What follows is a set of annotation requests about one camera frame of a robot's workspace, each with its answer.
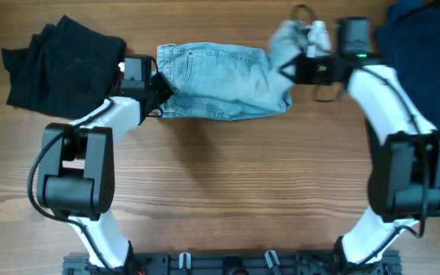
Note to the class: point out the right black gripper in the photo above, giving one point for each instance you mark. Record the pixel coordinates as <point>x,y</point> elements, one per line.
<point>299,75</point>

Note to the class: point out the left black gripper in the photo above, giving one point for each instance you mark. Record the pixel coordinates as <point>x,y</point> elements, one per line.
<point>166,91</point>

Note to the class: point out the light blue denim shorts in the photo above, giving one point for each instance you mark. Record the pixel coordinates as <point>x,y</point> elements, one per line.
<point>231,82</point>

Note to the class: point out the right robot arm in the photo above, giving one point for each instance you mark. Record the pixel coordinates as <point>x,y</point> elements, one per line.
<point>375,87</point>

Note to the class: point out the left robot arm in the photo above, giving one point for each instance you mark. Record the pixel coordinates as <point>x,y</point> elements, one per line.
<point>72,179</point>

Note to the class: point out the folded black garment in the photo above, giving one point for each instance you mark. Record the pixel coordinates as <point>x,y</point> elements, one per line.
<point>67,70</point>

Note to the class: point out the dark navy denim garment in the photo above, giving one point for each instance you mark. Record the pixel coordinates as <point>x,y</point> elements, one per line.
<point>410,42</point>

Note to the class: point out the black garment with logo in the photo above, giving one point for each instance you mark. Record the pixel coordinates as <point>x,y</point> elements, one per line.
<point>396,183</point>

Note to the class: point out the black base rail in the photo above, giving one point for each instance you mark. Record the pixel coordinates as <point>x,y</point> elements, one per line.
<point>299,263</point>

